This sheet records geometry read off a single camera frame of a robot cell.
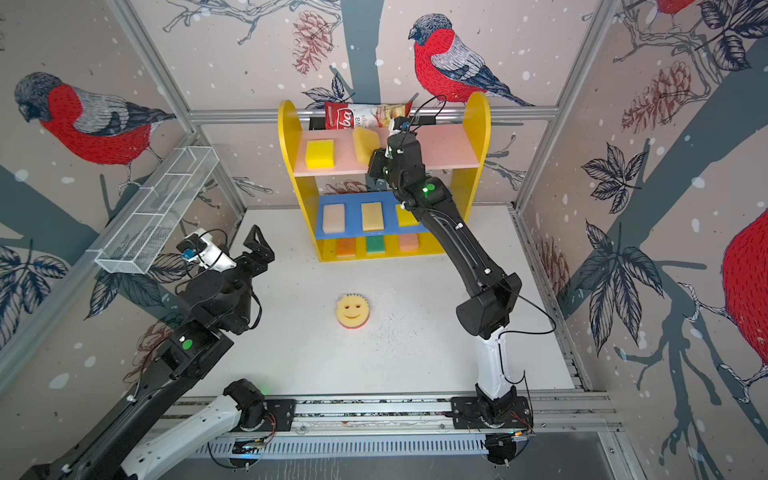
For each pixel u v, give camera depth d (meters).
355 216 0.98
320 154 0.74
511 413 0.67
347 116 0.86
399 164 0.56
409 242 1.07
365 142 0.75
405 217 0.97
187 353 0.45
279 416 0.73
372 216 0.98
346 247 1.06
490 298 0.48
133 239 0.71
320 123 0.89
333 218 0.96
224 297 0.44
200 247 0.51
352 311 0.88
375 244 1.05
